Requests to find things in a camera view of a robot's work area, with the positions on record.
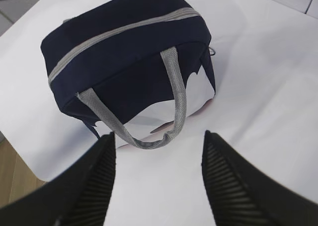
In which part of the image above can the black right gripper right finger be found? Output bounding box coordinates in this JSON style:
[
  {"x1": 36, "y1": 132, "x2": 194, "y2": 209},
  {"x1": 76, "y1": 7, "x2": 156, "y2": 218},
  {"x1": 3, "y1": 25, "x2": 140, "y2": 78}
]
[{"x1": 201, "y1": 131, "x2": 318, "y2": 226}]

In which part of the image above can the navy blue lunch bag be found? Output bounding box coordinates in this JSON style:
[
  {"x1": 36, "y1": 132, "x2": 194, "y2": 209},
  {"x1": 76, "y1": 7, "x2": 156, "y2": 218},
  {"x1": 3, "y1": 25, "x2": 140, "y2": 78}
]
[{"x1": 41, "y1": 0, "x2": 216, "y2": 149}]

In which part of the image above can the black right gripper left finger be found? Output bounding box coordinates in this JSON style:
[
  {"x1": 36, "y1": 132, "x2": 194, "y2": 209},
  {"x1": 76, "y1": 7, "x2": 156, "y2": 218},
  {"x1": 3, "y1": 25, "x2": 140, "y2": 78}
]
[{"x1": 0, "y1": 133, "x2": 116, "y2": 226}]

